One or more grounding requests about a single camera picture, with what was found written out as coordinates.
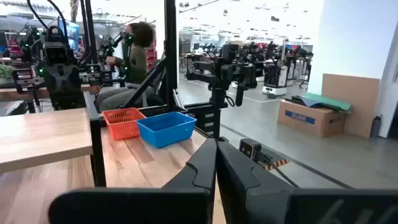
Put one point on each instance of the orange plastic mesh basket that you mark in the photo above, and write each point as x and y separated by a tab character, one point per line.
121	123

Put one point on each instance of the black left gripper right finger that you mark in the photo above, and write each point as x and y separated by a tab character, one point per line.
264	202

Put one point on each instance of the blue plastic mesh basket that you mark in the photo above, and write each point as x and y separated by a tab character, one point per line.
166	129

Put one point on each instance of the grey water bottle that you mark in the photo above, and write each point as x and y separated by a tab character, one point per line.
375	127

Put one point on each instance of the black metal rig frame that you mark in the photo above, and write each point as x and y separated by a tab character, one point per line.
170	46

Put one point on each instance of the small black table camera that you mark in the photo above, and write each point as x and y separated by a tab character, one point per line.
248	148

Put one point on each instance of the black background robot arm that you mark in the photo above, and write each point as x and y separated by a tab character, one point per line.
31	43

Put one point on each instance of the green foam mat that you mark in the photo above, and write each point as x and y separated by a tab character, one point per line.
329	101

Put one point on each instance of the cardboard box blue label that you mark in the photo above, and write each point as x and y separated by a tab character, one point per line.
308	119

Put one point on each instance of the person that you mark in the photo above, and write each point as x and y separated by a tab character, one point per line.
136	62

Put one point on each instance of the wooden shelf black metal frame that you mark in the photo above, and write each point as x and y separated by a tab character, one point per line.
40	133

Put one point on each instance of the black plastic mesh basket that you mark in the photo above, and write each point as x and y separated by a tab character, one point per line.
152	110

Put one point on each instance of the wooden background table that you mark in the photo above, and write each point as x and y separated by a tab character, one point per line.
5	95

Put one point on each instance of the white base mobile robot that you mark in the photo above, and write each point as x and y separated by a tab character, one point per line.
275	77

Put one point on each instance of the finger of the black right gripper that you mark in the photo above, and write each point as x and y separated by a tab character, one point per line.
72	90
55	90

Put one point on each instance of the yellow black hazard tape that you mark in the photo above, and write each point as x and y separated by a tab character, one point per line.
276	164

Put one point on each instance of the blue lit screen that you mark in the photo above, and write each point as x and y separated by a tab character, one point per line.
72	34

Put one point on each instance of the dark grey mat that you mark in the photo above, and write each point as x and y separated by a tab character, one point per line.
306	101

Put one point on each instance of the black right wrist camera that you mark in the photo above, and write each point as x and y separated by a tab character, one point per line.
56	54

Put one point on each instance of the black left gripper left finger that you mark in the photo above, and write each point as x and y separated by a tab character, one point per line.
140	208

